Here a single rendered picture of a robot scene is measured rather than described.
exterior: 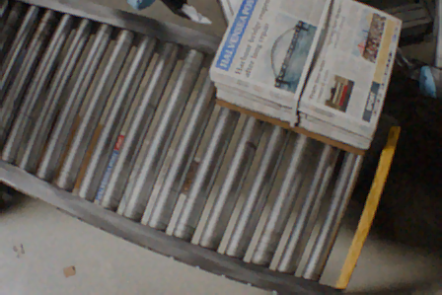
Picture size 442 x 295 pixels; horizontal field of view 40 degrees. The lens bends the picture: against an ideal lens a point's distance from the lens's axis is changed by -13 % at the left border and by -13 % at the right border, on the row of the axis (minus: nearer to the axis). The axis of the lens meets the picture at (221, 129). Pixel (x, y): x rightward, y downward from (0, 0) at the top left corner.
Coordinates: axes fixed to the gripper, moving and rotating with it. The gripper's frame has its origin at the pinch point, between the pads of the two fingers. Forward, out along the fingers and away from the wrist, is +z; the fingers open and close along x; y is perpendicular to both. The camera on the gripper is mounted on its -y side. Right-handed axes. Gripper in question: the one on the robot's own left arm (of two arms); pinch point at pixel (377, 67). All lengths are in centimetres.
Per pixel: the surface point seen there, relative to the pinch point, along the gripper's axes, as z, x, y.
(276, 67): 22.3, 19.6, 24.9
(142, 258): 54, 63, -78
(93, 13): 76, 11, 2
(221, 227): 24, 52, 1
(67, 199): 62, 59, 2
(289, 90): 18.2, 23.4, 24.8
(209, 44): 42.3, 10.4, 1.9
